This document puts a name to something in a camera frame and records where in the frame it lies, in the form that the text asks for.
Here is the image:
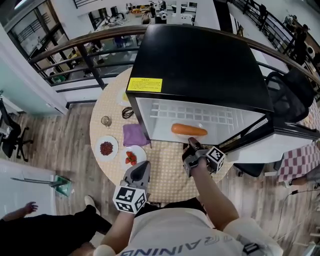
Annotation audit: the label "grey black shoulder strap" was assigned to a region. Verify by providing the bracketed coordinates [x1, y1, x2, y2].
[236, 233, 267, 256]

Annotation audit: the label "person's white t-shirt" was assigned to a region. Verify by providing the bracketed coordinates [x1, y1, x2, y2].
[93, 207, 285, 256]

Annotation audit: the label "round table yellow checked cloth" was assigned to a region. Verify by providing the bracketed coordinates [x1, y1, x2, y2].
[89, 66, 235, 204]

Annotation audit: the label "black mini fridge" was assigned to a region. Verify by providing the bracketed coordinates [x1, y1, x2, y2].
[124, 23, 320, 165]

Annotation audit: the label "black coiled cable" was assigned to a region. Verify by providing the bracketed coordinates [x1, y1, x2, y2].
[121, 106, 134, 120]

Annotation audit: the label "green flat mop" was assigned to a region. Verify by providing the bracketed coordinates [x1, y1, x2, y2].
[10, 174, 74, 199]

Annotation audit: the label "black railing wooden handrail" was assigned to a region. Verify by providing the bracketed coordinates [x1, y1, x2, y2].
[27, 23, 320, 91]

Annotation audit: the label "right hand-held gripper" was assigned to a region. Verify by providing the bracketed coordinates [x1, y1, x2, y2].
[182, 136, 226, 178]

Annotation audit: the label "orange carrot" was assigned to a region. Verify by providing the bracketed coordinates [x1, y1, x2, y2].
[170, 123, 208, 137]

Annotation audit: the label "table pink checked cloth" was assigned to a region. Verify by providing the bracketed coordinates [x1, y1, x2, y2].
[276, 143, 320, 185]

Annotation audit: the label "frosted glass partition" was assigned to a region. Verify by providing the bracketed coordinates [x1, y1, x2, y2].
[0, 58, 68, 117]

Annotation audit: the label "person's right forearm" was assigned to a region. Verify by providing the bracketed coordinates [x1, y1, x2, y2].
[191, 158, 241, 232]

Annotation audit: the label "white desk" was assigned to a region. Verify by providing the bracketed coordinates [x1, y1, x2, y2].
[0, 159, 58, 217]

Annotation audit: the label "black floor cable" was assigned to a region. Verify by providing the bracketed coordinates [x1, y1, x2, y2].
[271, 188, 320, 242]

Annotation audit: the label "pile of red beans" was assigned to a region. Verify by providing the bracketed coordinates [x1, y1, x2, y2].
[99, 141, 114, 156]

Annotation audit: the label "person's black trousers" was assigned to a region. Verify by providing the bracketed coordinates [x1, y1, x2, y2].
[138, 196, 208, 213]

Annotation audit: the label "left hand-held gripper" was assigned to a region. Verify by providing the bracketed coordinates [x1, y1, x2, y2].
[112, 161, 152, 215]

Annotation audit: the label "purple cloth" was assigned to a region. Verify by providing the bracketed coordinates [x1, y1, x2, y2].
[122, 123, 152, 148]

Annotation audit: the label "person's left forearm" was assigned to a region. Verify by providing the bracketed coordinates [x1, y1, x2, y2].
[99, 211, 136, 252]

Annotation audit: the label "white dish yellow food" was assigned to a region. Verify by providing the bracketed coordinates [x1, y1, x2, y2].
[116, 87, 131, 106]

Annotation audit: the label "black mesh office chair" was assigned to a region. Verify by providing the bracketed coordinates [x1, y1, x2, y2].
[233, 66, 316, 178]

